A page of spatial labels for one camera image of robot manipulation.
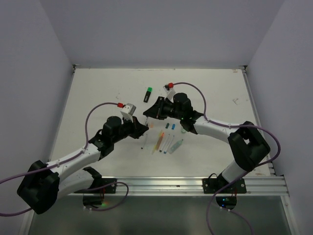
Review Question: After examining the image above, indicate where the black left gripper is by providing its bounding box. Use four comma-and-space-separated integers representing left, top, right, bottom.
112, 115, 149, 143

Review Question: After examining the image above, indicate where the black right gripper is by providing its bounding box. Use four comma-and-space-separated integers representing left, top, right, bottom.
144, 94, 184, 119

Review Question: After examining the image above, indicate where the black capped whiteboard pen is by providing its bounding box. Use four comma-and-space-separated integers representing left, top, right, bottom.
141, 134, 148, 149

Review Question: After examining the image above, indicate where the yellow slim highlighter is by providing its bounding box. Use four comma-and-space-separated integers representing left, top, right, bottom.
152, 130, 163, 154

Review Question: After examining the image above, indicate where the orange brown highlighter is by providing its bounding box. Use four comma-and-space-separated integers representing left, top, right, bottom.
156, 132, 164, 150

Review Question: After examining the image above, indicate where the dark green capped marker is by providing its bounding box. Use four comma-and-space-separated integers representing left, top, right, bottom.
159, 134, 170, 153

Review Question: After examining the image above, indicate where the blue capped white marker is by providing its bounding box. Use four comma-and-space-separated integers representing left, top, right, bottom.
163, 135, 175, 154

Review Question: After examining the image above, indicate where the pale green translucent highlighter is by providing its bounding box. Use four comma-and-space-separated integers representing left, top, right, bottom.
168, 139, 183, 154

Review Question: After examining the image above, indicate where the teal capped white marker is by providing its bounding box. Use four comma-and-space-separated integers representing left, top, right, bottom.
144, 117, 149, 126

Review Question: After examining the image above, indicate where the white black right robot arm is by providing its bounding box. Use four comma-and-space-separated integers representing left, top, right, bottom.
143, 93, 270, 192

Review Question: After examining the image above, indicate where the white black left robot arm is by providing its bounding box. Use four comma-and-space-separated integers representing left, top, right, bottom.
17, 116, 149, 214

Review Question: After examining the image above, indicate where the black green capped highlighter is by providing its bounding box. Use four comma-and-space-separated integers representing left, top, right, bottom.
143, 87, 153, 103

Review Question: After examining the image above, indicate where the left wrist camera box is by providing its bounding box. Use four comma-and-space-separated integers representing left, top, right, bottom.
120, 103, 136, 122

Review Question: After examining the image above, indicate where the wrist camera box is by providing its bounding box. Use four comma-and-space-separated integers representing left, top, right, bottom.
163, 83, 176, 100
120, 103, 136, 122

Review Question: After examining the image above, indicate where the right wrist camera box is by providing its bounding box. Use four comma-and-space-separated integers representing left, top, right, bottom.
163, 83, 176, 100

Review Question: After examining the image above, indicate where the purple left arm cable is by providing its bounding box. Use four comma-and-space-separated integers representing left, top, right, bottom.
0, 101, 124, 216

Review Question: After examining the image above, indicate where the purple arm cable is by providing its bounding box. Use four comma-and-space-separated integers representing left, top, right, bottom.
172, 82, 281, 235
0, 101, 124, 216

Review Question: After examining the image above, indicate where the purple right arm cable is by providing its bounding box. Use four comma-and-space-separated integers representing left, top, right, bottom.
172, 82, 281, 235

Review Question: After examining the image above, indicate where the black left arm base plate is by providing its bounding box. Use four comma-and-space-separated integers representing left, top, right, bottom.
75, 178, 117, 209

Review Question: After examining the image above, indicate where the aluminium side rail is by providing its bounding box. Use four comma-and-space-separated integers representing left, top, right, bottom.
240, 66, 276, 176

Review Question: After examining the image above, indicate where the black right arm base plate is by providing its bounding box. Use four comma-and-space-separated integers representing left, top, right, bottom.
202, 177, 247, 210

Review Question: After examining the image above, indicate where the aluminium front rail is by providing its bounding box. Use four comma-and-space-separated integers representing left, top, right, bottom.
112, 176, 289, 196

